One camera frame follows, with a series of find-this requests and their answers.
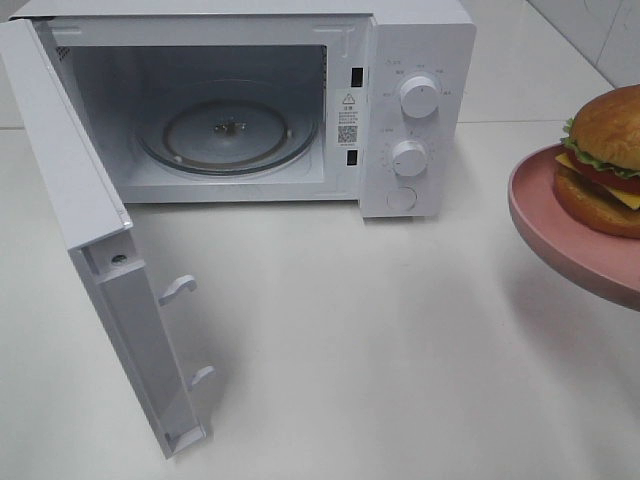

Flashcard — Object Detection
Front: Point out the round white door button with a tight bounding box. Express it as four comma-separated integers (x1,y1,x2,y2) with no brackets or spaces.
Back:
386,187,417,211

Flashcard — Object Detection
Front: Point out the white timer knob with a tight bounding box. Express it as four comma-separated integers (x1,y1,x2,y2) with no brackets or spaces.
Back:
391,140,428,177

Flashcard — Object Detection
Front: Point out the burger with lettuce and cheese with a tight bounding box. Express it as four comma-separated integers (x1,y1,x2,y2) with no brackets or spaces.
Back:
554,85,639,239

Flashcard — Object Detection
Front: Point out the pink round plate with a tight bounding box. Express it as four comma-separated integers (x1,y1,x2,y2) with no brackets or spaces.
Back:
508,144,639,310

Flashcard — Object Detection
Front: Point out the glass microwave turntable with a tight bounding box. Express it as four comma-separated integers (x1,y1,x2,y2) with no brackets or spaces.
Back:
136,79,324,177

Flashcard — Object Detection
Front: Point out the white microwave oven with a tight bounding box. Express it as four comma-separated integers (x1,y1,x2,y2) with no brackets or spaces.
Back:
7,1,476,217

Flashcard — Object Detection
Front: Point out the upper white power knob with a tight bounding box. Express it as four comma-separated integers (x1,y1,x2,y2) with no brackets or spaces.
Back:
399,73,440,119

